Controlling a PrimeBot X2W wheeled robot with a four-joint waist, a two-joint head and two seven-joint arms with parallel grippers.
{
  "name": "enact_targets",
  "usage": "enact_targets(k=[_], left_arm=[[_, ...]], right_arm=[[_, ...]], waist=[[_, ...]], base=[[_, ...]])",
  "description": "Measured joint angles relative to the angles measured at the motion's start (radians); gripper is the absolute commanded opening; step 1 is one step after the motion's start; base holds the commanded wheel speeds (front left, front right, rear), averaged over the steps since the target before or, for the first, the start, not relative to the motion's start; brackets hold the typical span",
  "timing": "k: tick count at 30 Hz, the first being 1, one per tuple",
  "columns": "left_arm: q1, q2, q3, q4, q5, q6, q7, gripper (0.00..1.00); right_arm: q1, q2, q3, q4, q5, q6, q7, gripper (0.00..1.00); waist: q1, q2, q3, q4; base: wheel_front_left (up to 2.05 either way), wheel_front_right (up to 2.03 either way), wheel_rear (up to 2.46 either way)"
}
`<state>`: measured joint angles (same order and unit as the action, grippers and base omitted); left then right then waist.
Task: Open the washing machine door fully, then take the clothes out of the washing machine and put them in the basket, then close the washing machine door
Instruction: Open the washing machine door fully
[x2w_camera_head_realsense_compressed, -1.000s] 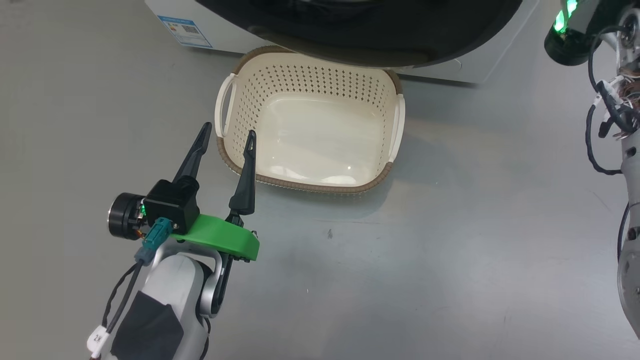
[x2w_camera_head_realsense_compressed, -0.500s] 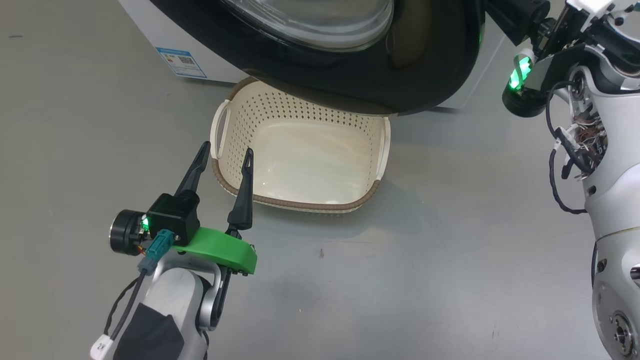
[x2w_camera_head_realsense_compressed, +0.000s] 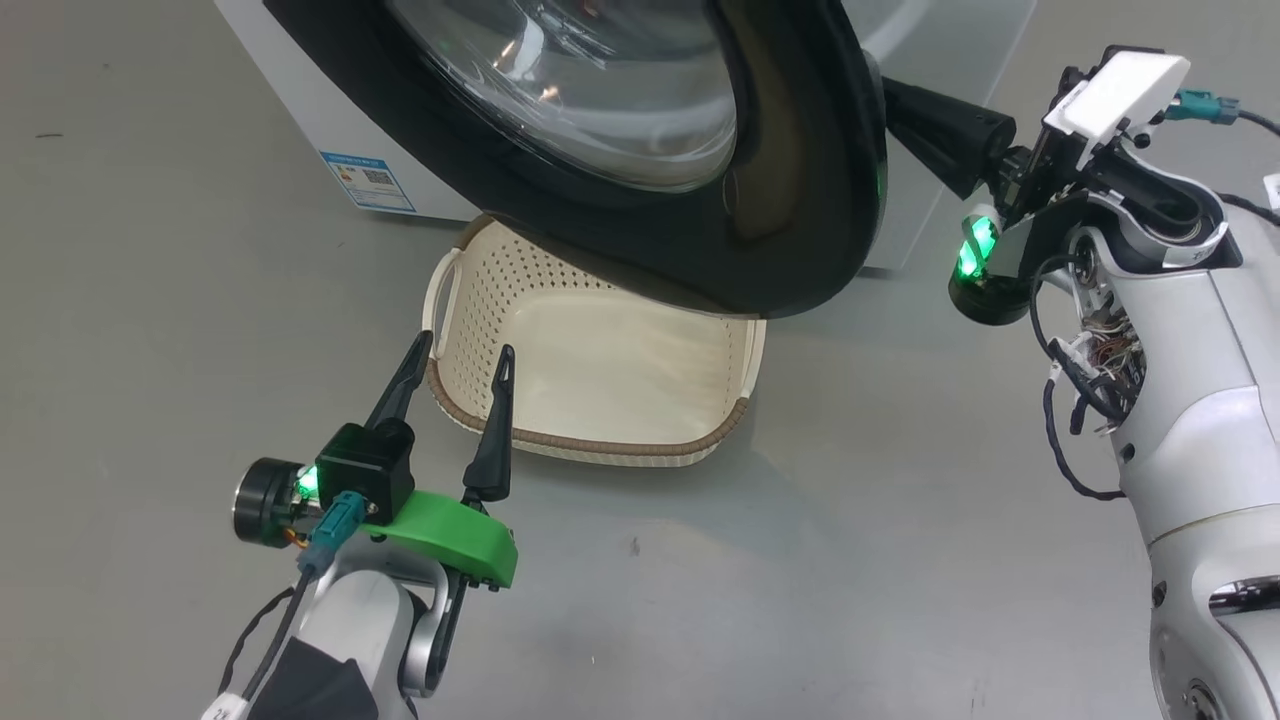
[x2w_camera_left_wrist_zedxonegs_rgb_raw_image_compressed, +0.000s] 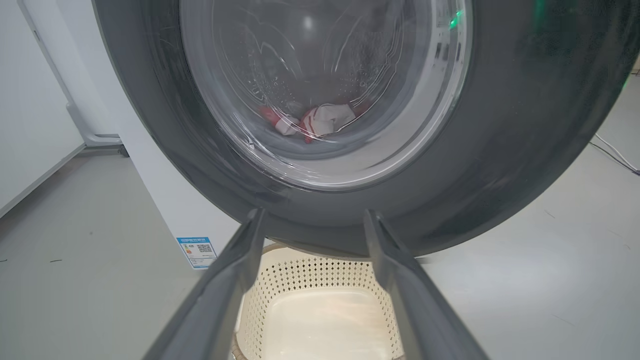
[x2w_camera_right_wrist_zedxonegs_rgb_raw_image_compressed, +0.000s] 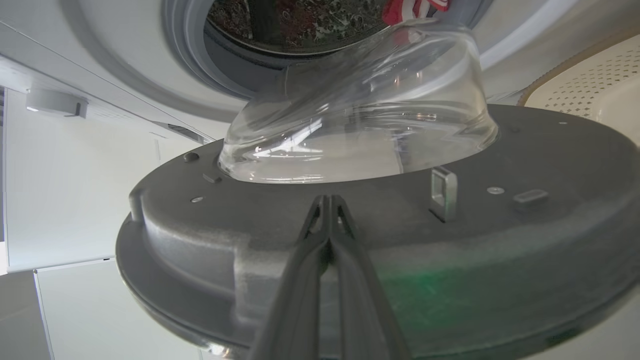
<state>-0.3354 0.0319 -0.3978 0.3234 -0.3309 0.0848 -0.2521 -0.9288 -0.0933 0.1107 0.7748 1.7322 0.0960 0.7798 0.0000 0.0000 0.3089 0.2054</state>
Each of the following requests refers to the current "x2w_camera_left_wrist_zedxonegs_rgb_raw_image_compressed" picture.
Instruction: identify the white floor cable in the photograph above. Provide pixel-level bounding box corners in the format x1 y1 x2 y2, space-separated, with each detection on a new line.
594 133 640 169

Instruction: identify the cream perforated laundry basket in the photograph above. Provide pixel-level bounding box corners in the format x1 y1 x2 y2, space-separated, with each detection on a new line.
231 243 407 360

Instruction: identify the blue energy label sticker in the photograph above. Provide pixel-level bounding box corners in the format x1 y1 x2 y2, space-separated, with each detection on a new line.
176 237 218 270

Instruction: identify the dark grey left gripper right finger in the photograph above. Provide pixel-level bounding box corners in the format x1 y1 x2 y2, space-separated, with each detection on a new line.
364 210 491 360

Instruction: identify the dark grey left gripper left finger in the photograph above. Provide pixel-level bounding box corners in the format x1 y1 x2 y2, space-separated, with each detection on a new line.
142 209 266 360

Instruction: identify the red and white garment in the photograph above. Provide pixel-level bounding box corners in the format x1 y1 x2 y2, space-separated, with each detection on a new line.
258 102 371 144

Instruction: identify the dark round washing machine door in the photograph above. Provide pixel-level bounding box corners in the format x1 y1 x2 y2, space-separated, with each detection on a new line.
91 0 640 258

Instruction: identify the dark floor cable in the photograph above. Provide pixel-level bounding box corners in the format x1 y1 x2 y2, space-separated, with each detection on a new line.
589 141 640 177

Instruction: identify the white washing machine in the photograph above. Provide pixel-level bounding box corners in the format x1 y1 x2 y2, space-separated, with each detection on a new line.
55 0 242 271

